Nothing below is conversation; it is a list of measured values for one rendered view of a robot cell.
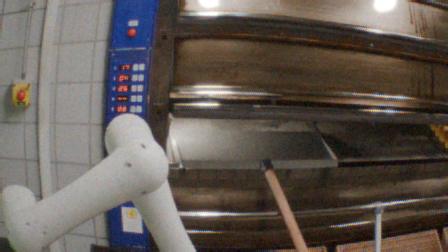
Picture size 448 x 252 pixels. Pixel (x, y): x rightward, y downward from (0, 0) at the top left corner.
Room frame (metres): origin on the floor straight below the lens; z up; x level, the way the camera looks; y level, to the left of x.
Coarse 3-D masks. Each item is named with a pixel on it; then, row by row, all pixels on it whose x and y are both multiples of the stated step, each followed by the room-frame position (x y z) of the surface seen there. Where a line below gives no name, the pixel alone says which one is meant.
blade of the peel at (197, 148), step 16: (176, 144) 3.20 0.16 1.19; (192, 144) 3.21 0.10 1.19; (208, 144) 3.22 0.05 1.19; (224, 144) 3.23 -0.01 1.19; (240, 144) 3.24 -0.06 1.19; (256, 144) 3.25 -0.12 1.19; (272, 144) 3.26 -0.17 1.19; (288, 144) 3.27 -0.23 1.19; (304, 144) 3.28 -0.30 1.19; (320, 144) 3.29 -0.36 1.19; (192, 160) 3.00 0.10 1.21; (208, 160) 3.07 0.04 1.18; (224, 160) 3.08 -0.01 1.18; (240, 160) 3.09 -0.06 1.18; (256, 160) 3.03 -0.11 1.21; (272, 160) 3.04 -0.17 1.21; (288, 160) 3.11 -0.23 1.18; (304, 160) 3.06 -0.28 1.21; (320, 160) 3.07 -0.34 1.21; (336, 160) 3.07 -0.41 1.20
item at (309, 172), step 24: (168, 168) 2.99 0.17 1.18; (192, 168) 3.00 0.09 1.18; (216, 168) 3.01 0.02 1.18; (288, 168) 3.04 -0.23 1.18; (312, 168) 3.05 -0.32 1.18; (336, 168) 3.07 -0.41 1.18; (360, 168) 3.08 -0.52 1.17; (384, 168) 3.10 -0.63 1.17; (408, 168) 3.11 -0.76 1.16; (432, 168) 3.13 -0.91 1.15
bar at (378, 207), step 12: (360, 204) 2.71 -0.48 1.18; (372, 204) 2.71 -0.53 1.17; (384, 204) 2.72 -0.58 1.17; (396, 204) 2.72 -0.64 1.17; (408, 204) 2.73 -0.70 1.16; (420, 204) 2.74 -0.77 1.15; (180, 216) 2.62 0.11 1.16; (192, 216) 2.62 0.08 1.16; (204, 216) 2.63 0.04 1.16; (216, 216) 2.63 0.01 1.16; (228, 216) 2.64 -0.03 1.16; (240, 216) 2.64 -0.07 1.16; (252, 216) 2.65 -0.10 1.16; (264, 216) 2.65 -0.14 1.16; (276, 216) 2.66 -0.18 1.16; (300, 216) 2.67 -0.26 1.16; (312, 216) 2.67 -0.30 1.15
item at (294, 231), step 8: (272, 176) 2.89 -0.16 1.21; (272, 184) 2.83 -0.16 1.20; (272, 192) 2.79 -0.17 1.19; (280, 192) 2.75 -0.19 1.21; (280, 200) 2.69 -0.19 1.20; (280, 208) 2.65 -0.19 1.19; (288, 208) 2.63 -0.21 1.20; (288, 216) 2.56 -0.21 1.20; (288, 224) 2.52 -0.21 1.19; (296, 224) 2.51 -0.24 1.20; (296, 232) 2.44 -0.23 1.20; (296, 240) 2.39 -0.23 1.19; (296, 248) 2.35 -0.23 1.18; (304, 248) 2.32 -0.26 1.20
